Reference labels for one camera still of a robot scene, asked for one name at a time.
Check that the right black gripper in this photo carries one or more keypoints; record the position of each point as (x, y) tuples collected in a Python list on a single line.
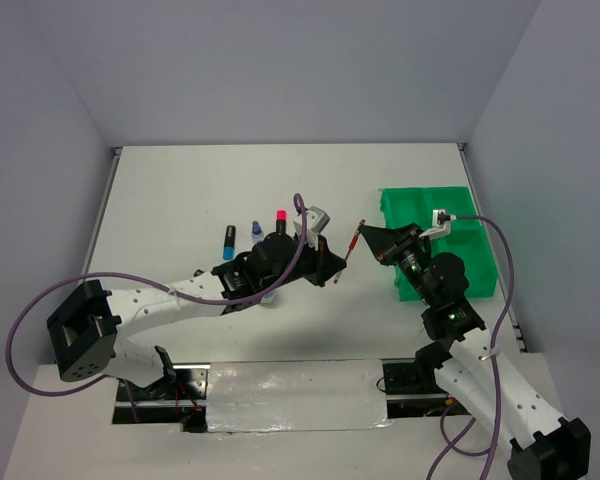
[(381, 240)]

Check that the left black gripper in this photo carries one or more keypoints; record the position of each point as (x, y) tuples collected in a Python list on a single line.
[(324, 263)]

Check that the red gel pen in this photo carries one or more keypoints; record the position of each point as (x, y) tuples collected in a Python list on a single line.
[(354, 239)]

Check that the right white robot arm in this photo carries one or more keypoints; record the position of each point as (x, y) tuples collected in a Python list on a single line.
[(464, 360)]

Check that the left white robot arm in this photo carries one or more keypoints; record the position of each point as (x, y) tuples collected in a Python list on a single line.
[(92, 331)]

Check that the pink cap highlighter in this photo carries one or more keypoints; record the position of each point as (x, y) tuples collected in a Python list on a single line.
[(281, 222)]

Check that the clear jar of pins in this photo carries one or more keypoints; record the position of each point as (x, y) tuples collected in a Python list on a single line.
[(268, 299)]

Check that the green divided plastic tray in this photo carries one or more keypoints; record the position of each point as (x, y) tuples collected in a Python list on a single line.
[(468, 239)]

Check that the clear blue-cap glue bottle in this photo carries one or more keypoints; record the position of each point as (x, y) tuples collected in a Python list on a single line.
[(257, 233)]

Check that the blue cap highlighter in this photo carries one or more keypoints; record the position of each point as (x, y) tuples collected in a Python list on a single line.
[(229, 243)]

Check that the silver tape sheet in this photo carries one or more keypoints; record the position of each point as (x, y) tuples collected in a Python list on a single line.
[(272, 397)]

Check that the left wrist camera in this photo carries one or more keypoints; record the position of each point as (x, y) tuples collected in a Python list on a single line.
[(317, 220)]

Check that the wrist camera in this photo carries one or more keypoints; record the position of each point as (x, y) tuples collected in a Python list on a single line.
[(441, 225), (317, 220)]

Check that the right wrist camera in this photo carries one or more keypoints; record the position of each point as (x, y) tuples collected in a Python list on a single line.
[(441, 225)]

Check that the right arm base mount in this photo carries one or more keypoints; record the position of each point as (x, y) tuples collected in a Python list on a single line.
[(409, 391)]

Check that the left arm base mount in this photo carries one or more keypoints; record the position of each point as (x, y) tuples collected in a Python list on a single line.
[(182, 404)]

